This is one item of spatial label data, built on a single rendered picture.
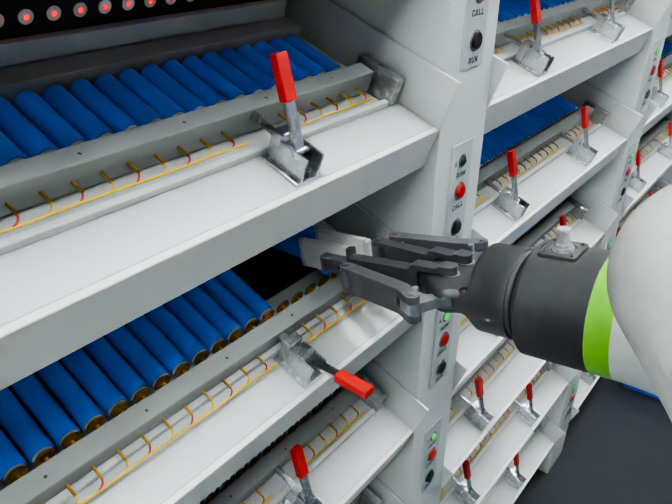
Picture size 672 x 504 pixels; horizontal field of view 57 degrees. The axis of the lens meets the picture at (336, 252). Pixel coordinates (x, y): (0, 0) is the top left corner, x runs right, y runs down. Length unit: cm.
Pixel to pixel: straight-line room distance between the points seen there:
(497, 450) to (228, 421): 89
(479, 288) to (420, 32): 25
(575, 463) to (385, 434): 108
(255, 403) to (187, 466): 8
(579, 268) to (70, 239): 34
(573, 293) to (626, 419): 156
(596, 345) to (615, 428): 152
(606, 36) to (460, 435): 67
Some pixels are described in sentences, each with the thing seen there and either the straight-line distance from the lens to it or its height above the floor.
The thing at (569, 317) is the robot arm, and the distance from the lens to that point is 46.
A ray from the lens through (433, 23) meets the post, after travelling 60.
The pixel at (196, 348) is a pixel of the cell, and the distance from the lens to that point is 56.
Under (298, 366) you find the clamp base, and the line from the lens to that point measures 57.
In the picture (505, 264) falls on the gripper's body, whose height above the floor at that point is 104.
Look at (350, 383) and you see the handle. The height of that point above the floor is 93.
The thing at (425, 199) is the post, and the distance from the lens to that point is 65.
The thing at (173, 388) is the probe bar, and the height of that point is 95.
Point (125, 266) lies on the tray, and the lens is 39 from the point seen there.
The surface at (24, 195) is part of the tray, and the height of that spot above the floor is 114.
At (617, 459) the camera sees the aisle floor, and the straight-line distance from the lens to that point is 189.
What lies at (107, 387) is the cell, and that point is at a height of 95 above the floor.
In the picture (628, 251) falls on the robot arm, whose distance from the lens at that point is 33.
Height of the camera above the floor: 129
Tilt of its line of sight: 29 degrees down
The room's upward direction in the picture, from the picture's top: straight up
